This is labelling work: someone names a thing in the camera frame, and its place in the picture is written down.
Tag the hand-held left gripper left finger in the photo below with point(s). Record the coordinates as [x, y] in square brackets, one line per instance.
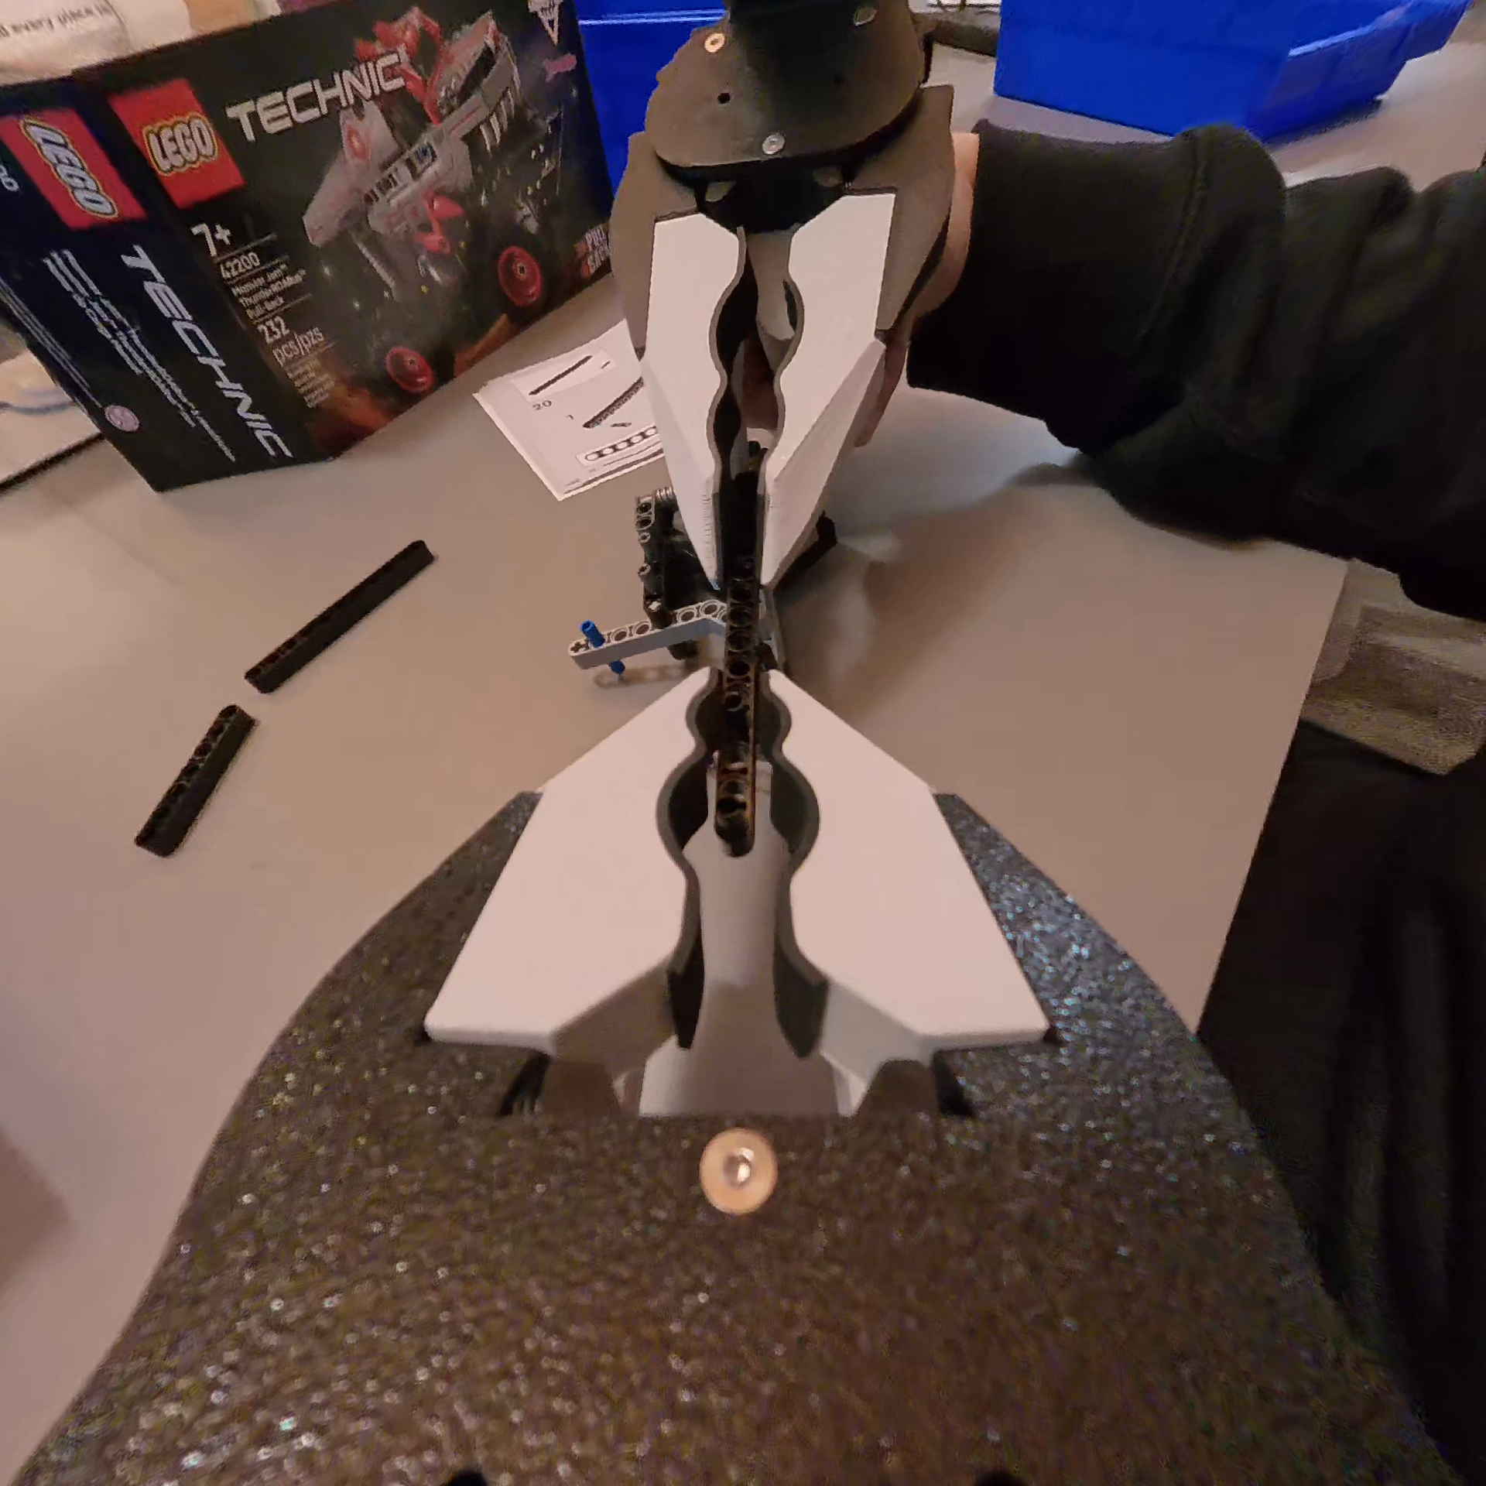
[547, 929]

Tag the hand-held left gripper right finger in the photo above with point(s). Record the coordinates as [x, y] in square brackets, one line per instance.
[917, 929]

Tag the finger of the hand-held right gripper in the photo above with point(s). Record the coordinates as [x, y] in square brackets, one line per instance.
[677, 349]
[835, 349]

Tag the grey black toy brick chassis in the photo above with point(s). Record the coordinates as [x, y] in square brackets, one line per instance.
[673, 557]

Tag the long black pinned brick beam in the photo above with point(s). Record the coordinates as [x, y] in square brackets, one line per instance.
[738, 697]

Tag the person's right hand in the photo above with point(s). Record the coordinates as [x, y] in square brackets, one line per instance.
[960, 222]

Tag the white instruction booklet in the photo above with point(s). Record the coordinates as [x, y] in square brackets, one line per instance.
[557, 418]

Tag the blue divided bin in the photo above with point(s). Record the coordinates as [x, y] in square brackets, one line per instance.
[638, 92]

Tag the medium black brick beam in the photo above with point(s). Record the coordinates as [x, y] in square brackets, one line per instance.
[341, 616]

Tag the short black brick beam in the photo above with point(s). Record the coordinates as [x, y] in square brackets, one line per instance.
[197, 779]

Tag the black toy set box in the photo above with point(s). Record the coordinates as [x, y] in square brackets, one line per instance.
[290, 291]

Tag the large blue bin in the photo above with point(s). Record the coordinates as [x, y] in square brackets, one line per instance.
[1218, 59]

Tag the person's dark clothed legs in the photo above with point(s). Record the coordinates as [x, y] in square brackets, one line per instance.
[1358, 1044]

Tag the white stand base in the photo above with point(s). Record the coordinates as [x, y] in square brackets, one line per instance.
[40, 432]

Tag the instruction poster on board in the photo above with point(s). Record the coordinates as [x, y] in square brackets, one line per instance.
[116, 35]

